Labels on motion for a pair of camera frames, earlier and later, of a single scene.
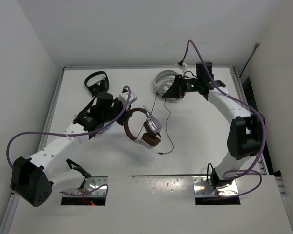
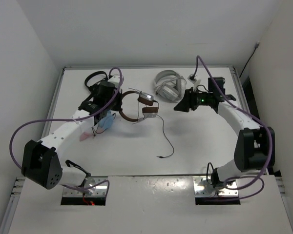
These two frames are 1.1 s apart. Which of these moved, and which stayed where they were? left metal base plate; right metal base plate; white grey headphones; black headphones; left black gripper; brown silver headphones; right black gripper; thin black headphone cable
Moved: brown silver headphones; right black gripper; left black gripper; thin black headphone cable
Stayed: white grey headphones; black headphones; right metal base plate; left metal base plate
